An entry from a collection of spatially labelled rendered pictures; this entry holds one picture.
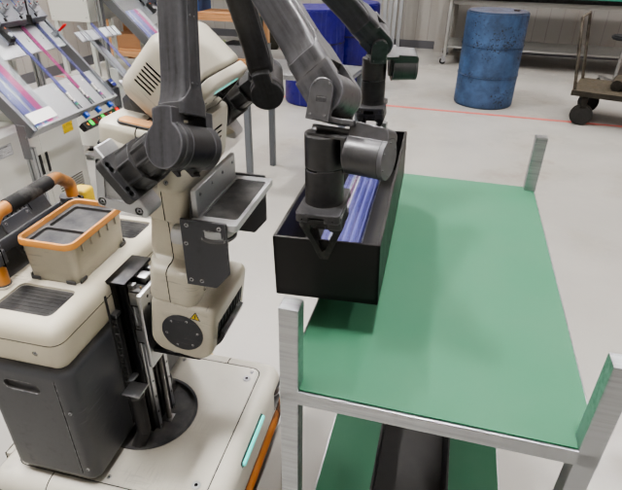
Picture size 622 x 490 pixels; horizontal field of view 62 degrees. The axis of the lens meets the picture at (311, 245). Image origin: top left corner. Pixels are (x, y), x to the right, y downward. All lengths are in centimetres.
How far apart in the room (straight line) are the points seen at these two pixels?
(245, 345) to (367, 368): 151
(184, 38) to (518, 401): 75
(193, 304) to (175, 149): 49
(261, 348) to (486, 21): 436
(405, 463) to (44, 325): 94
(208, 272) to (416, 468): 75
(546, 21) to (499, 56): 358
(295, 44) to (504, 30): 513
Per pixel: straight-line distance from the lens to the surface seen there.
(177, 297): 122
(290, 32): 77
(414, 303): 99
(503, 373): 89
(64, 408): 140
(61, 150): 352
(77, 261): 134
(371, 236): 103
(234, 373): 180
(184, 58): 88
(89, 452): 151
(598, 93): 574
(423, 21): 935
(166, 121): 85
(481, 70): 589
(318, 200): 75
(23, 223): 153
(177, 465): 159
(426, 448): 152
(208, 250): 109
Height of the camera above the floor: 153
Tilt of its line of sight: 31 degrees down
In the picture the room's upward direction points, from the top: 1 degrees clockwise
